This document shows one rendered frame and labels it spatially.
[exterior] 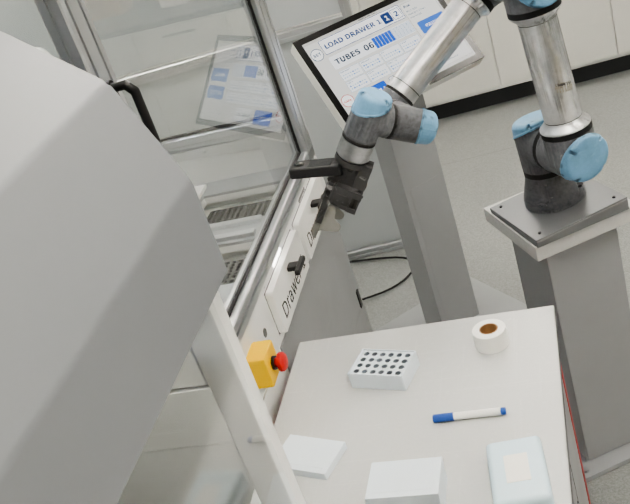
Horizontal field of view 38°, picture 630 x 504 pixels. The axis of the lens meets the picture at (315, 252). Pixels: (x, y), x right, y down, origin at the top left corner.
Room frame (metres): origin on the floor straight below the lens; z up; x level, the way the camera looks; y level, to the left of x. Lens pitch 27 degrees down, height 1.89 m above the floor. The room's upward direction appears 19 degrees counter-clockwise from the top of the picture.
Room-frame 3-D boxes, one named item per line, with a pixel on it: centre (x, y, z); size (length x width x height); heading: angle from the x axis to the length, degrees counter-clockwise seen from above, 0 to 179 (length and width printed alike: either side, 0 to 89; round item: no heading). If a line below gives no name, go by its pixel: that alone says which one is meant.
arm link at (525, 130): (1.99, -0.61, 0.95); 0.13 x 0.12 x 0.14; 12
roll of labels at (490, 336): (1.54, -0.29, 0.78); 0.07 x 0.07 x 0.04
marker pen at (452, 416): (1.34, -0.17, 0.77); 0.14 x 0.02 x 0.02; 70
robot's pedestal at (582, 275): (2.00, -0.62, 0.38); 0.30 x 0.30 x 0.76; 8
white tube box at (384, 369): (1.55, -0.06, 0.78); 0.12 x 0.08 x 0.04; 55
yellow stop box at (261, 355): (1.57, 0.17, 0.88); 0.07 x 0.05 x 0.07; 161
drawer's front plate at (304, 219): (2.18, -0.02, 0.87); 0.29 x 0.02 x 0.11; 161
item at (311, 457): (1.38, 0.14, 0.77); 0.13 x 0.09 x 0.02; 52
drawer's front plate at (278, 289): (1.89, 0.08, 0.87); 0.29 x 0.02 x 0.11; 161
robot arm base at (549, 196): (2.00, -0.61, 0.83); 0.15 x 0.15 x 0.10
